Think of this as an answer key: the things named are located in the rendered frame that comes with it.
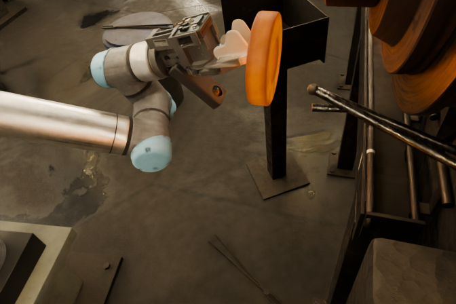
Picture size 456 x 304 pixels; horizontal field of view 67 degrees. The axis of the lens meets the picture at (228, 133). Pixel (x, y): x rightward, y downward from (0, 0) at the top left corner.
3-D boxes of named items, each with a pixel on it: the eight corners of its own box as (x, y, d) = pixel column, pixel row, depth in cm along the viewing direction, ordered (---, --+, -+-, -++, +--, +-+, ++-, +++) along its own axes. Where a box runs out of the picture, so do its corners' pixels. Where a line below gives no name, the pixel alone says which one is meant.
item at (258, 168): (283, 140, 155) (283, -21, 103) (311, 184, 137) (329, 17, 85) (241, 155, 152) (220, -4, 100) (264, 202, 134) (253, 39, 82)
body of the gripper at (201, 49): (197, 32, 53) (138, 45, 59) (218, 77, 58) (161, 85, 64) (213, 9, 58) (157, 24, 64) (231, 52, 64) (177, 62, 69)
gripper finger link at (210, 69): (235, 63, 55) (188, 71, 59) (238, 71, 56) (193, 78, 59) (243, 47, 58) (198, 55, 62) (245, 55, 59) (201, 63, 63)
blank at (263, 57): (285, -3, 58) (265, -4, 59) (267, 35, 47) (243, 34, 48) (280, 77, 68) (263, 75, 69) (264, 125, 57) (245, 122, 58)
